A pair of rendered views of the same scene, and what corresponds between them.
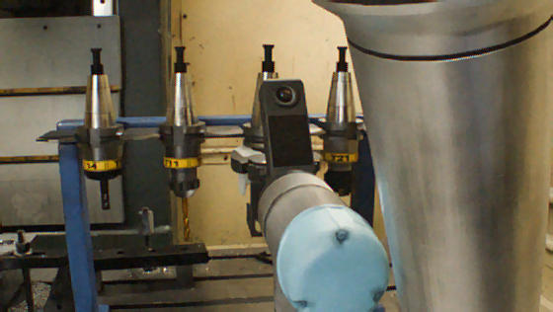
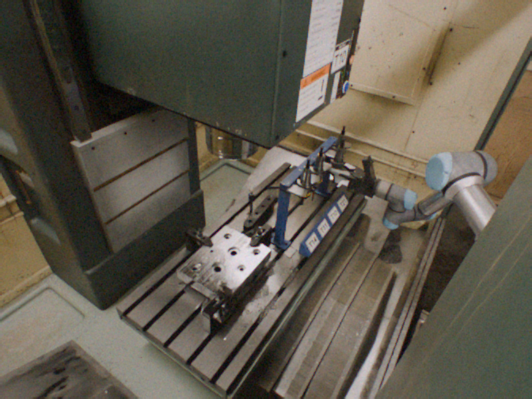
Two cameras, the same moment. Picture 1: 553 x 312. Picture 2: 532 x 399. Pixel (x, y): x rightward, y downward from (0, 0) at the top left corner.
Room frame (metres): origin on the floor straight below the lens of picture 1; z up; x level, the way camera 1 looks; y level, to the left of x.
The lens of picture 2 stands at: (0.08, 1.16, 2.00)
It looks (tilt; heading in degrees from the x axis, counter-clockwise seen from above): 39 degrees down; 309
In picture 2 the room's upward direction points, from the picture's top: 4 degrees clockwise
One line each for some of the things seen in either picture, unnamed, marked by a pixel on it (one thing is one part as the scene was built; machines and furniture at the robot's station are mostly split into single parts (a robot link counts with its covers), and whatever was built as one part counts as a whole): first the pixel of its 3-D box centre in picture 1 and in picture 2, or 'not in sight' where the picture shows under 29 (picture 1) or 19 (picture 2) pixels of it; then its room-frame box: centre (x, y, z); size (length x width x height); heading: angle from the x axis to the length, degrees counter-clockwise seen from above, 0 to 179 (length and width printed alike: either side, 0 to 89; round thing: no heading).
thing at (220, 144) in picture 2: not in sight; (233, 128); (0.73, 0.53, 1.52); 0.16 x 0.16 x 0.12
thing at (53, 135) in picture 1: (59, 136); (298, 191); (0.64, 0.28, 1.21); 0.07 x 0.05 x 0.01; 9
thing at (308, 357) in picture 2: not in sight; (335, 310); (0.37, 0.27, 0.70); 0.90 x 0.30 x 0.16; 99
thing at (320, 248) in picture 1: (322, 254); (400, 197); (0.36, -0.04, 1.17); 0.11 x 0.08 x 0.09; 9
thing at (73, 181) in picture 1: (78, 238); (282, 217); (0.70, 0.29, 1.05); 0.10 x 0.05 x 0.30; 9
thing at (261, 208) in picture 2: (138, 268); (260, 214); (0.86, 0.25, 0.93); 0.26 x 0.05 x 0.06; 104
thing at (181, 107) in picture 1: (181, 98); (319, 161); (0.67, 0.12, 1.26); 0.04 x 0.04 x 0.07
